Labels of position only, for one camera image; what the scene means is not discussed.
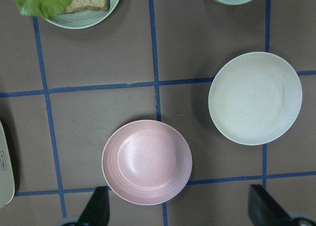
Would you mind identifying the bread slice on plate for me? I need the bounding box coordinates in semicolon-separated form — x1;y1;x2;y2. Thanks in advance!
64;0;110;14

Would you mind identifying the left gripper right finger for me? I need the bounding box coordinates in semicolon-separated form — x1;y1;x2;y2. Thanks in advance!
247;184;291;226

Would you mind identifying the green plate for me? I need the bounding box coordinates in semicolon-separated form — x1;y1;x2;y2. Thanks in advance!
46;0;120;30

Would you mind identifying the green lettuce leaf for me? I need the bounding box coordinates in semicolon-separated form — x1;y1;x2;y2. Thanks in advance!
14;0;72;19

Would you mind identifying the pink plate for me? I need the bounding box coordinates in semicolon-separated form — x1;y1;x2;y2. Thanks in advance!
101;120;193;206

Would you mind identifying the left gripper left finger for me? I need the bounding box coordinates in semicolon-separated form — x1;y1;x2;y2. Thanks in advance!
77;187;109;226

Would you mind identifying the white toaster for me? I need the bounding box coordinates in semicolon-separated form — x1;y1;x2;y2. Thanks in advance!
0;123;15;208

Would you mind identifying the cream white plate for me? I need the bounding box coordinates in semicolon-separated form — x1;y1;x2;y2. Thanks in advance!
208;52;303;146

